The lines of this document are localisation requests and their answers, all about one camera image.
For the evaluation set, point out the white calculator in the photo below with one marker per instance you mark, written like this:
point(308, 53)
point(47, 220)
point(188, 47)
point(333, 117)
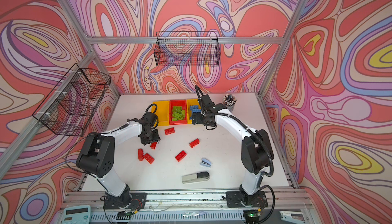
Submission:
point(77, 215)

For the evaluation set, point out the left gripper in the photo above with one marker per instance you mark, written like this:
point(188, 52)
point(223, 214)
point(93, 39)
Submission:
point(156, 138)

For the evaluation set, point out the wire basket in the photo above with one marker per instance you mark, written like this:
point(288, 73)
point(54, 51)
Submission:
point(187, 49)
point(73, 105)

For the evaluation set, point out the red middle bin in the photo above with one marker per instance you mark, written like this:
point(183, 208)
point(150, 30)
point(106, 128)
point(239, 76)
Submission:
point(177, 103)

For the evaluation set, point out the right yellow bin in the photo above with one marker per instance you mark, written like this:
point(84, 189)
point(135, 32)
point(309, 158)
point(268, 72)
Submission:
point(188, 103)

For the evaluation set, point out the back wire basket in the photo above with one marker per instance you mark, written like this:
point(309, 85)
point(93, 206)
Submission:
point(187, 49)

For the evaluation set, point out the yellow bin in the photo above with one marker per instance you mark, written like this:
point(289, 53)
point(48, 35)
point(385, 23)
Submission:
point(188, 103)
point(162, 112)

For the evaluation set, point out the white device bottom right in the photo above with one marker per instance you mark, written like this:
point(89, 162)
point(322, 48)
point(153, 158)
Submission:
point(292, 217)

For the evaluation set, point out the red lego cluster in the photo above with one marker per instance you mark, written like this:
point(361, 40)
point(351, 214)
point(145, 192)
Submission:
point(146, 156)

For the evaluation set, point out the green lego cluster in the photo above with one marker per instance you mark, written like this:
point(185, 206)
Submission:
point(178, 114)

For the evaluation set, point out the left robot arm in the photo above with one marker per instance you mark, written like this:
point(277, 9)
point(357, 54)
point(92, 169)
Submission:
point(98, 152)

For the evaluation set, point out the pencil cup holder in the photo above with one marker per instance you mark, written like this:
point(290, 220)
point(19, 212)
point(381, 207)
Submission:
point(229, 100)

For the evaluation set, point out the blue lego L cluster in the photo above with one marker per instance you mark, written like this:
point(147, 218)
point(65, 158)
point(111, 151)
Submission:
point(193, 109)

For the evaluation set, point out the red lego brick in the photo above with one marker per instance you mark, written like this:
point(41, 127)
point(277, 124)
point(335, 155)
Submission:
point(169, 131)
point(181, 156)
point(194, 143)

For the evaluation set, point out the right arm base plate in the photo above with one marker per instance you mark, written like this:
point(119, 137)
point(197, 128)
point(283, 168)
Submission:
point(239, 199)

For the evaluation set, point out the left wire basket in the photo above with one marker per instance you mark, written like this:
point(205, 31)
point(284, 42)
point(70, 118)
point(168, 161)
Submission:
point(73, 105)

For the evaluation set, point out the left yellow bin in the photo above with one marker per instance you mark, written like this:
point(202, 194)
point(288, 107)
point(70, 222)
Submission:
point(162, 112)

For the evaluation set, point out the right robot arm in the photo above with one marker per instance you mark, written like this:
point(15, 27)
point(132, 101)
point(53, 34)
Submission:
point(256, 149)

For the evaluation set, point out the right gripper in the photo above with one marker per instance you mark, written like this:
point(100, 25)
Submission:
point(198, 120)

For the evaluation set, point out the grey black stapler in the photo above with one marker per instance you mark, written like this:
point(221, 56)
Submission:
point(196, 177)

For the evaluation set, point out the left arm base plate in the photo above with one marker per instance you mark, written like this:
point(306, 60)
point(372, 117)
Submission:
point(131, 201)

